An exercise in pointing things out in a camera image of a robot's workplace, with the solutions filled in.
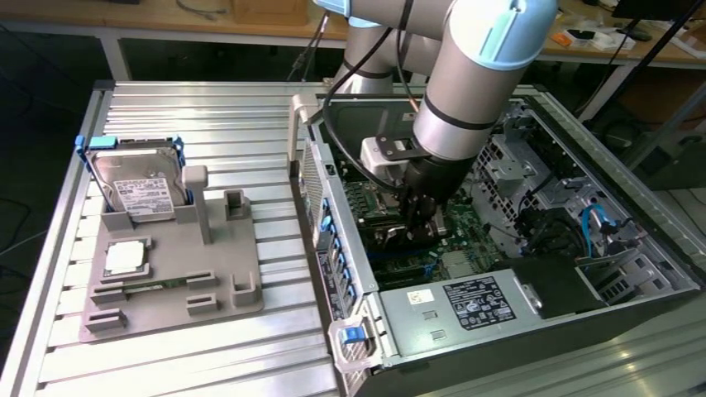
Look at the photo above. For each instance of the black open PC case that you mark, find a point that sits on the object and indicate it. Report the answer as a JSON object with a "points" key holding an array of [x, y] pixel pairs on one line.
{"points": [[606, 326]]}

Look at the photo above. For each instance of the black monitor stand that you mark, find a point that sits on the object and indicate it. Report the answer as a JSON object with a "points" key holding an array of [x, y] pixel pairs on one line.
{"points": [[634, 31]]}

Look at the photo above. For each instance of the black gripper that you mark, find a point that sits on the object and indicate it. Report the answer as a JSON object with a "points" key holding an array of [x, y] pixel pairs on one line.
{"points": [[435, 182]]}

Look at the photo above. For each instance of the blue hard disk carrier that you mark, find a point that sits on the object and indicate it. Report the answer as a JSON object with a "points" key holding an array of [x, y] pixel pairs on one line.
{"points": [[101, 143]]}

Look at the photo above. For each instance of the grey power supply unit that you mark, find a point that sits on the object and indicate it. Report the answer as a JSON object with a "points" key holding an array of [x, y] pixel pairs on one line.
{"points": [[419, 326]]}

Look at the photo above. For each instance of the black slanted pole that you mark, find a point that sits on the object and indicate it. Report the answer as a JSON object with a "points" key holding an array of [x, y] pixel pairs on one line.
{"points": [[655, 47]]}

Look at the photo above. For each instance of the CPU socket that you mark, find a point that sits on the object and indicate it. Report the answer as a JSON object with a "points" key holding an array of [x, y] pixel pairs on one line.
{"points": [[386, 204]]}

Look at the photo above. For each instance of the silver hard disk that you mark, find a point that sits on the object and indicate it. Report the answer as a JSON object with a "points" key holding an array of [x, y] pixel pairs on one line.
{"points": [[140, 186]]}

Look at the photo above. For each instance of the graphics card with metal bracket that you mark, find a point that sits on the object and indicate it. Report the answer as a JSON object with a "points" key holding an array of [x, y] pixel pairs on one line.
{"points": [[391, 239]]}

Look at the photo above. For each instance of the white box with black part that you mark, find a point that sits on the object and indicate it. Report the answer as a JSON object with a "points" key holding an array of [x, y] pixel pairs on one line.
{"points": [[606, 41]]}

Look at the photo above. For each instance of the black equipment box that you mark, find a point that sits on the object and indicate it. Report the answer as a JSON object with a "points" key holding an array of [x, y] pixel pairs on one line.
{"points": [[673, 165]]}

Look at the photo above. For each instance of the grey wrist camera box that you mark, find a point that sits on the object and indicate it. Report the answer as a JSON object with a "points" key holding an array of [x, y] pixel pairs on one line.
{"points": [[380, 163]]}

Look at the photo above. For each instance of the black expansion slot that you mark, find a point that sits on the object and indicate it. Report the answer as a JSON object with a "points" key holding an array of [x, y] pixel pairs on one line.
{"points": [[402, 281]]}

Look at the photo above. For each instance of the blue case latch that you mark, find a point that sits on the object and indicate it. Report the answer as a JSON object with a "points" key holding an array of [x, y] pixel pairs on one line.
{"points": [[352, 335]]}

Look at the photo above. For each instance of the silver disk bay cage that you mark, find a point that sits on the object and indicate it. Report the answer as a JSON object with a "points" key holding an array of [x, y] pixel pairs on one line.
{"points": [[507, 173]]}

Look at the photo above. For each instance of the silver CPU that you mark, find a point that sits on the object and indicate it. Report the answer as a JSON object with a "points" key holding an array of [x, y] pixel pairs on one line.
{"points": [[125, 258]]}

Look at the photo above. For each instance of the grey parts rack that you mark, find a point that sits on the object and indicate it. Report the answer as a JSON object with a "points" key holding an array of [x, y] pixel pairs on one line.
{"points": [[165, 308]]}

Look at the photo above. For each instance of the silver chipset heatsink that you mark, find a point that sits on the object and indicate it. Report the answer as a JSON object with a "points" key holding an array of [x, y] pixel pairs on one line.
{"points": [[458, 264]]}

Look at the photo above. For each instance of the green RAM stick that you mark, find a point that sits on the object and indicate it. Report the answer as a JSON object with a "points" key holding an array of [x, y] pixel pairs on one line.
{"points": [[160, 284]]}

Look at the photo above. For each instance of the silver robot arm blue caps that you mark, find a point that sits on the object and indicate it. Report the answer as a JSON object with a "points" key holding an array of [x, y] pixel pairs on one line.
{"points": [[468, 82]]}

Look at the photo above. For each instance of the blue slot retainer strip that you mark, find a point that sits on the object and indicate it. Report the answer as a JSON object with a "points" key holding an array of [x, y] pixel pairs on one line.
{"points": [[330, 226]]}

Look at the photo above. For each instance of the green motherboard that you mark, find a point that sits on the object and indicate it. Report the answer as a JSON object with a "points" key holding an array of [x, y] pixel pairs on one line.
{"points": [[474, 242]]}

